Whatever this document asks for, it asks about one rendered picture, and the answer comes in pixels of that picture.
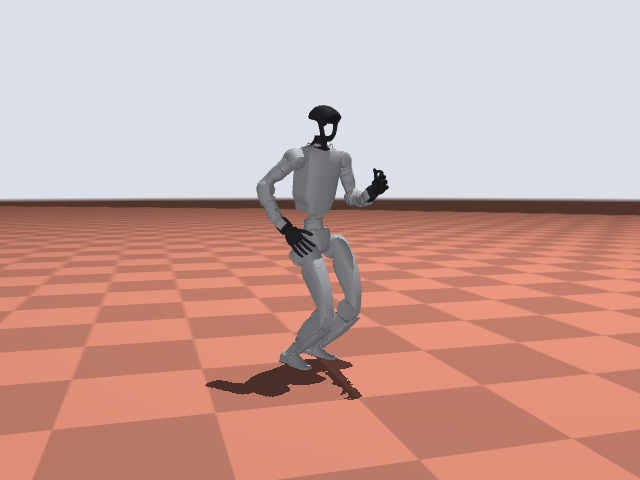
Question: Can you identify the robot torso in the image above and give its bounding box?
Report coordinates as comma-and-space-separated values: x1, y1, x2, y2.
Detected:
292, 143, 342, 254

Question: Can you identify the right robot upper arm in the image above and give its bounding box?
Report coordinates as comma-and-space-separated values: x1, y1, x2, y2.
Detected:
256, 148, 309, 195

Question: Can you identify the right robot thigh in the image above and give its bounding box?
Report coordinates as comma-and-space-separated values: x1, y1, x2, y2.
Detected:
289, 239, 336, 331

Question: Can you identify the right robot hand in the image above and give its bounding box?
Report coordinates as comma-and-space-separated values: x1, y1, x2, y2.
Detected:
275, 217, 315, 257

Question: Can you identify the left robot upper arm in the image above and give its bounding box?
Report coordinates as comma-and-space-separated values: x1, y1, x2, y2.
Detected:
339, 151, 359, 206

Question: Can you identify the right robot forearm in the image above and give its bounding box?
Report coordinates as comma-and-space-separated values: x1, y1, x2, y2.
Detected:
257, 181, 287, 231

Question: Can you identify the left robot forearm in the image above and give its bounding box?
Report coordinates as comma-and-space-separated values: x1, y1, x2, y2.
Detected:
353, 190, 373, 207

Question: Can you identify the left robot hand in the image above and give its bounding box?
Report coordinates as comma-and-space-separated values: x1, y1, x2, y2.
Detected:
364, 168, 389, 202

